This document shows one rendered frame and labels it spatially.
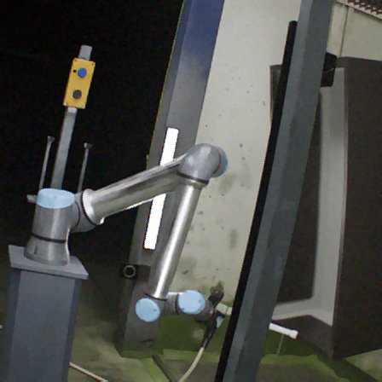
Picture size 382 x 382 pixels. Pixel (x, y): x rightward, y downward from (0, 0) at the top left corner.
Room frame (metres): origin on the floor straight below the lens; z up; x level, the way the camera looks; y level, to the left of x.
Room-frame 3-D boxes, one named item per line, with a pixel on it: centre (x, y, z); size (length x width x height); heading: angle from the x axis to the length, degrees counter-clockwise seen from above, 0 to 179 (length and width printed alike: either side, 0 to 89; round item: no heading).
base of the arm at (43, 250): (2.14, 0.51, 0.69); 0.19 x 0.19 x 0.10
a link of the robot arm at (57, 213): (2.15, 0.51, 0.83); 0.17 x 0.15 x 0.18; 161
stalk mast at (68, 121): (3.01, 0.73, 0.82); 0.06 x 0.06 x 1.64; 21
